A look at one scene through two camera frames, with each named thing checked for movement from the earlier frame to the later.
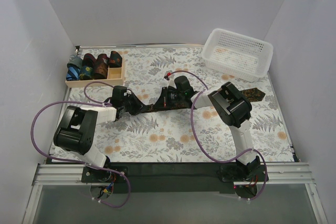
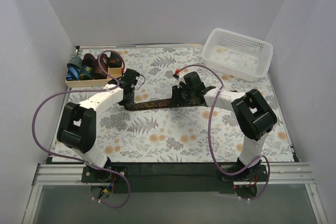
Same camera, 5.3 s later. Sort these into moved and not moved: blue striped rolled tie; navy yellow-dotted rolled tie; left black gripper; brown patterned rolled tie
Moved: left black gripper
Not moved: blue striped rolled tie; brown patterned rolled tie; navy yellow-dotted rolled tie
